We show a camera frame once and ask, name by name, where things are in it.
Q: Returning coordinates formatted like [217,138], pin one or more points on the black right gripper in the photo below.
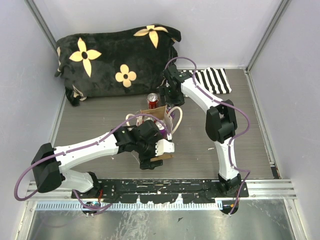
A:
[163,91]

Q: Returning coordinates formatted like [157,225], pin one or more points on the black white striped cloth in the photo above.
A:
[214,80]

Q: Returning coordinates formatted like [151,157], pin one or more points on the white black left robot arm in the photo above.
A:
[53,166]

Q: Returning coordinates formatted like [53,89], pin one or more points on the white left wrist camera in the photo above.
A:
[164,146]

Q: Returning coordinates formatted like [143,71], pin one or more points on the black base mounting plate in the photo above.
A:
[158,191]

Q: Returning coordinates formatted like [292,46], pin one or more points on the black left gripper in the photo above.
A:
[145,163]

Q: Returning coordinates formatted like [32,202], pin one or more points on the black floral plush blanket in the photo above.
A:
[114,64]

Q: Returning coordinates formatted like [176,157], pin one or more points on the burlap watermelon canvas bag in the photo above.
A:
[171,119]

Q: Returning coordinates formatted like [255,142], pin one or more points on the white slotted cable duct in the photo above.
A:
[75,206]

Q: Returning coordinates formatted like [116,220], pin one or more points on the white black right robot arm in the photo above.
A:
[220,122]

